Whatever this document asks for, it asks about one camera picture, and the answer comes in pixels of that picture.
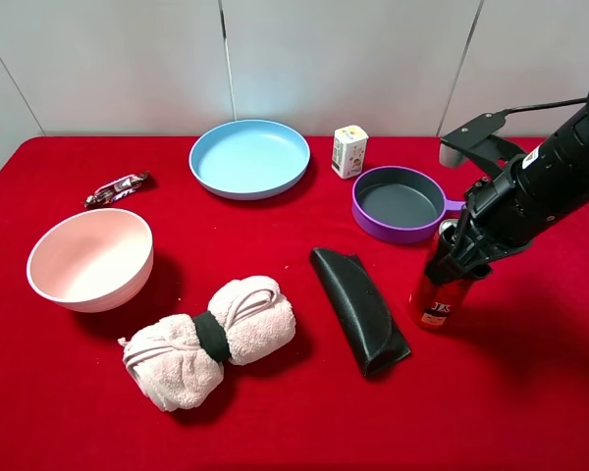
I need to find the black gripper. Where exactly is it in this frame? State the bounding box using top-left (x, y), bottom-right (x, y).
top-left (425, 167), bottom-right (540, 286)

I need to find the red soda can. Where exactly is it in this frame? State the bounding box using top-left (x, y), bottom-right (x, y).
top-left (408, 219), bottom-right (473, 330)

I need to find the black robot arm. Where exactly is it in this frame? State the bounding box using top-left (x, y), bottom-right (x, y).
top-left (425, 92), bottom-right (589, 286)

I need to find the black glasses case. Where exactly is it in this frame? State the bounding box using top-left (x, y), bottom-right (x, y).
top-left (309, 247), bottom-right (411, 377)

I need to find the small white milk carton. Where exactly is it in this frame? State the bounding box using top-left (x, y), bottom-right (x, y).
top-left (332, 125), bottom-right (368, 180)

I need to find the blue round plate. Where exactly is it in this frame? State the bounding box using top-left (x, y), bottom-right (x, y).
top-left (188, 120), bottom-right (310, 201)

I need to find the black towel band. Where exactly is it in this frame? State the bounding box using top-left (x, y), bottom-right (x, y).
top-left (192, 311), bottom-right (231, 363)

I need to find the pink rolled towel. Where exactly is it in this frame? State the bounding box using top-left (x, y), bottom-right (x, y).
top-left (119, 276), bottom-right (295, 412)

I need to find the red tablecloth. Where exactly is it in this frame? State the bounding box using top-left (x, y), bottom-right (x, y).
top-left (0, 137), bottom-right (589, 470)

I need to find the chocolate bar wrapper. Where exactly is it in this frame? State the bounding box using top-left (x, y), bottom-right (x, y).
top-left (83, 172), bottom-right (150, 209)

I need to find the pink bowl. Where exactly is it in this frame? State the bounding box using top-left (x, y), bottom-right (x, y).
top-left (27, 208), bottom-right (154, 313)

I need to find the purple pan with handle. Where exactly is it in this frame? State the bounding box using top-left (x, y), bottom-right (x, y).
top-left (351, 166), bottom-right (465, 244)

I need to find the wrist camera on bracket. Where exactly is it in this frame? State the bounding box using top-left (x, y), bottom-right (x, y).
top-left (439, 110), bottom-right (526, 180)

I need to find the black cable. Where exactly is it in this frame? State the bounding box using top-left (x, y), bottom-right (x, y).
top-left (500, 96), bottom-right (589, 118)

